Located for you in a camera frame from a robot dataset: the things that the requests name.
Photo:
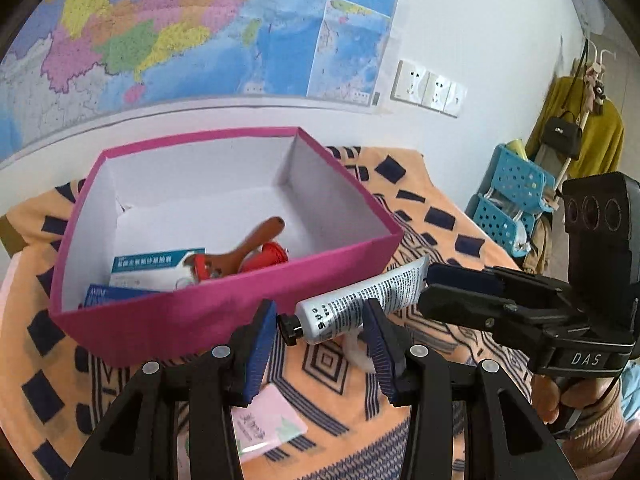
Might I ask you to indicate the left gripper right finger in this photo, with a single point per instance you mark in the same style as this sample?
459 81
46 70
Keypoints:
388 343

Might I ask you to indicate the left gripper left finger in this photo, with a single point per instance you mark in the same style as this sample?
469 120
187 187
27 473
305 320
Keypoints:
251 346

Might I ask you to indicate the white tube black cap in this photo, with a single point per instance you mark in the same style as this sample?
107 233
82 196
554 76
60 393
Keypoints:
332 314

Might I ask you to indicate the wooden brush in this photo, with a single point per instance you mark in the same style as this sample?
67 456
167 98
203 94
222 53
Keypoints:
205 266

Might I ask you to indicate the person's hand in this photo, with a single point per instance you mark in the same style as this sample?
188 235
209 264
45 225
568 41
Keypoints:
598 399

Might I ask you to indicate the pink tissue packet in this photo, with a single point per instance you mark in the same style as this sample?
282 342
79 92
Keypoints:
265 424

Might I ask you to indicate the red round object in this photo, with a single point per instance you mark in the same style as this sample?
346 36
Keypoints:
270 254

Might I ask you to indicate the white teal medicine box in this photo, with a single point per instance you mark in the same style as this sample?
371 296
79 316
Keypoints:
156 271

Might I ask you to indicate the blue plastic basket rack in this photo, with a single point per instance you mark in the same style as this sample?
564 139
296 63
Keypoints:
515 192

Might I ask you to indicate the pink cardboard box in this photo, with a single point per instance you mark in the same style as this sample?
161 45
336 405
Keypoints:
209 190

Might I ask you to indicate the blue small box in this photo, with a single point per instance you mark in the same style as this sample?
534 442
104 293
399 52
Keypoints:
98 295

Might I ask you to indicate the black handbag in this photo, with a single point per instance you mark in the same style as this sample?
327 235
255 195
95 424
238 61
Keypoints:
563 134

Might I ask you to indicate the orange patterned blanket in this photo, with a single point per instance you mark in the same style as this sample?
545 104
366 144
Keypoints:
53 392

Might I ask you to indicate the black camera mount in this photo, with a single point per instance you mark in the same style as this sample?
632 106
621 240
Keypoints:
602 221

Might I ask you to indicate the white wall sockets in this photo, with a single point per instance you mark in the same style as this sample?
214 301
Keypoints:
416 85

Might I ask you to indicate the colourful wall map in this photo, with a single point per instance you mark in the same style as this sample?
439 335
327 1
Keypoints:
77 60

